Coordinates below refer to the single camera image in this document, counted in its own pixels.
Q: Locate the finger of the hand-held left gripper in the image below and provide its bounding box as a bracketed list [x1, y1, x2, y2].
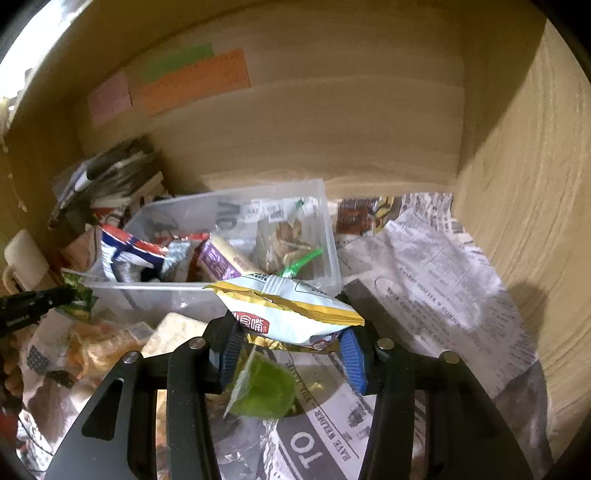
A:
[0, 285, 77, 339]

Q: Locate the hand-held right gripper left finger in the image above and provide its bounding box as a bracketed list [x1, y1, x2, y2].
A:
[44, 314, 246, 480]

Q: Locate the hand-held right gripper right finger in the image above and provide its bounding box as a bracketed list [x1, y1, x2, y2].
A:
[339, 322, 536, 480]

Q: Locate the green snack packet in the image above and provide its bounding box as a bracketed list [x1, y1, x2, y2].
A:
[61, 271, 99, 322]

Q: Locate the white and yellow snack packet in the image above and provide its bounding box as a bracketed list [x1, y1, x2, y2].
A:
[204, 274, 366, 354]

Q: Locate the clear plastic container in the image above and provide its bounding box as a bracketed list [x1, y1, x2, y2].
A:
[84, 178, 343, 326]

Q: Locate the beige plastic object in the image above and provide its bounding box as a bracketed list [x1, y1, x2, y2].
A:
[4, 229, 52, 296]

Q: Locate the green jelly packet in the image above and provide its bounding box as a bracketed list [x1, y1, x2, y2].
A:
[223, 354, 297, 420]

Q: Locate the cream cracker packet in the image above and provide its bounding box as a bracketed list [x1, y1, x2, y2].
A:
[140, 312, 209, 359]

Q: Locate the orange snack packet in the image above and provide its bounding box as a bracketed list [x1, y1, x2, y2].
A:
[68, 322, 145, 377]

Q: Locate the purple and yellow snack bar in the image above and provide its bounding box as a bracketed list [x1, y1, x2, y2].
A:
[196, 235, 264, 281]

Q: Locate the silver snack packet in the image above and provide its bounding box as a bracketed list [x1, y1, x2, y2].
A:
[159, 239, 200, 282]

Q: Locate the red white blue snack packet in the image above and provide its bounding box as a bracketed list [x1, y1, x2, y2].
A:
[99, 224, 171, 282]

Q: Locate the newspaper sheet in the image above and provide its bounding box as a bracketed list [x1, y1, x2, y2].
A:
[18, 191, 553, 480]

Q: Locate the clear nut packet green seal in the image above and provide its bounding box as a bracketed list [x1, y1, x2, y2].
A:
[255, 198, 325, 279]

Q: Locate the stack of dark booklets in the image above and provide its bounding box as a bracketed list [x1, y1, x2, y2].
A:
[47, 137, 168, 229]

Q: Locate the pink sticky note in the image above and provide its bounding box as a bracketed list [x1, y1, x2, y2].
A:
[87, 71, 134, 128]

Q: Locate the orange sticky note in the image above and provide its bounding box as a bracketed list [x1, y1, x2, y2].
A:
[139, 48, 251, 117]

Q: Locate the green sticky note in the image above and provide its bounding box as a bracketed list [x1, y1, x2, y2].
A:
[142, 42, 216, 82]

